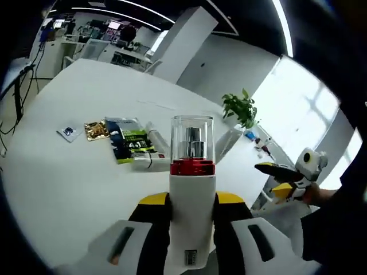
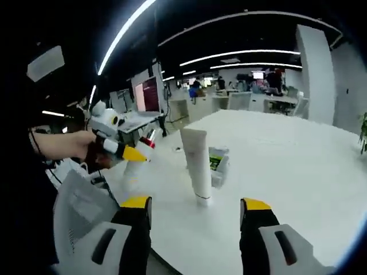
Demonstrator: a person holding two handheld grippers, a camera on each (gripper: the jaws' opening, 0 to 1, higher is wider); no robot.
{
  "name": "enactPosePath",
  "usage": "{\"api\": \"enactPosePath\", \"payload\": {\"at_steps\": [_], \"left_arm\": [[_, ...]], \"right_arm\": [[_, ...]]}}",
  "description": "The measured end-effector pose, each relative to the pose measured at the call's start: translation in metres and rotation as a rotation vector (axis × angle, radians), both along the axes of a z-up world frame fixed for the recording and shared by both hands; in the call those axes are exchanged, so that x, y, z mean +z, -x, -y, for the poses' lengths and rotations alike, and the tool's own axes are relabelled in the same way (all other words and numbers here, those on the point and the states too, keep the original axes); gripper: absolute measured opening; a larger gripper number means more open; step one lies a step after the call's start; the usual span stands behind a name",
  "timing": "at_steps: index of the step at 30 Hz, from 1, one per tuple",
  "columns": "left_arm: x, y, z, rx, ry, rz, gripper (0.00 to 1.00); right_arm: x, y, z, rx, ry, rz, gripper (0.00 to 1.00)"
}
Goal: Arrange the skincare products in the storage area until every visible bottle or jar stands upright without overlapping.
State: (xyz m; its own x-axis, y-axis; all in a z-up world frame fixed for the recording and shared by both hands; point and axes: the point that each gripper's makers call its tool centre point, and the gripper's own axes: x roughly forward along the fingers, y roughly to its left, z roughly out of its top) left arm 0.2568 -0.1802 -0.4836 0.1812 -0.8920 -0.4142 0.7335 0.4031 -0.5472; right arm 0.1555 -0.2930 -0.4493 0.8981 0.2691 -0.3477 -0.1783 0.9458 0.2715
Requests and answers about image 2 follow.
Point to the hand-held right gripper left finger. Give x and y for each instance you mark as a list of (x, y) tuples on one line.
[(134, 229)]

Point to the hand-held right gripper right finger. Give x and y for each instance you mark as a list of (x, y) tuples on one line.
[(255, 229)]

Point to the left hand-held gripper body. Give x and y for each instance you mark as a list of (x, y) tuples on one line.
[(104, 120)]

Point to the clear red skincare bottle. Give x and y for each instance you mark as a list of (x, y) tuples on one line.
[(149, 139)]

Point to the white skincare tube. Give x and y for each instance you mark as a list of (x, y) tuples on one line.
[(198, 166)]

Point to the person's left hand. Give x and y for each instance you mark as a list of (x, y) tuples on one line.
[(83, 144)]

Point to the black-framed standing desk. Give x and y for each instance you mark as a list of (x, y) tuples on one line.
[(143, 126)]

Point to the open laptop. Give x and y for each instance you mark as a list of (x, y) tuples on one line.
[(147, 96)]

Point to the grey mesh office chair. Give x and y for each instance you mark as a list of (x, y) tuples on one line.
[(83, 206)]

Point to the ceiling air conditioner unit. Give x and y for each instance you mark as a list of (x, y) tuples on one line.
[(46, 63)]

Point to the long ceiling light strip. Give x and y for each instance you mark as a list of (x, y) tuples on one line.
[(123, 34)]

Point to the person's black clothing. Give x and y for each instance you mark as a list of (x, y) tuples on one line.
[(20, 200)]

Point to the white background office chair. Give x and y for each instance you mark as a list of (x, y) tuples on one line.
[(240, 101), (302, 103)]

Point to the potted green plant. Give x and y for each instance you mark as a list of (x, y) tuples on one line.
[(363, 134)]

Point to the background computer monitor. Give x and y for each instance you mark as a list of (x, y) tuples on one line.
[(258, 75)]

